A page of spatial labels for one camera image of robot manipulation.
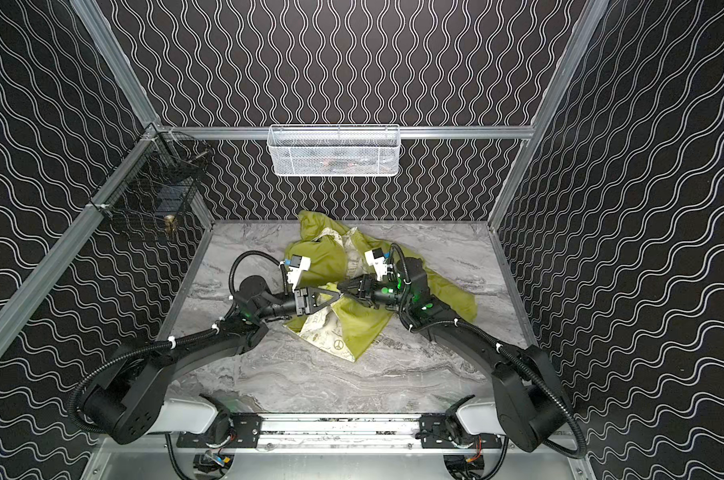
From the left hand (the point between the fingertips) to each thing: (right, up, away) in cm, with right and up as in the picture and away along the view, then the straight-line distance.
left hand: (343, 301), depth 69 cm
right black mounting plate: (+22, -34, +5) cm, 41 cm away
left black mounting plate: (-25, -33, +6) cm, 42 cm away
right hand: (-1, +2, +5) cm, 5 cm away
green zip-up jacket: (+1, -8, +10) cm, 13 cm away
